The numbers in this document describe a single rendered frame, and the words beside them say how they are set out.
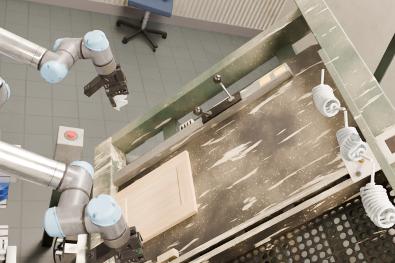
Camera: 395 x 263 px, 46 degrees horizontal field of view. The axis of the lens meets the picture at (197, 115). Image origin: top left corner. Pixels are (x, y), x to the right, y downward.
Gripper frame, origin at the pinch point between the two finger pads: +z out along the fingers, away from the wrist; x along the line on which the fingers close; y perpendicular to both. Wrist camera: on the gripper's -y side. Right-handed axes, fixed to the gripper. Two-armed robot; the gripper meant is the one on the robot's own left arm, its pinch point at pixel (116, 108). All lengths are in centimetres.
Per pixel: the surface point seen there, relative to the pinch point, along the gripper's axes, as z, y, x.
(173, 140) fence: 26.6, 18.0, -0.6
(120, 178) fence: 42.0, -9.8, -1.3
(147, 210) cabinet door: 36.6, 0.6, -25.5
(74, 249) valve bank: 49, -34, -27
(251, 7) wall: 184, 134, 306
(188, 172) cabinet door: 25.7, 21.1, -20.4
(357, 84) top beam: -17, 81, -36
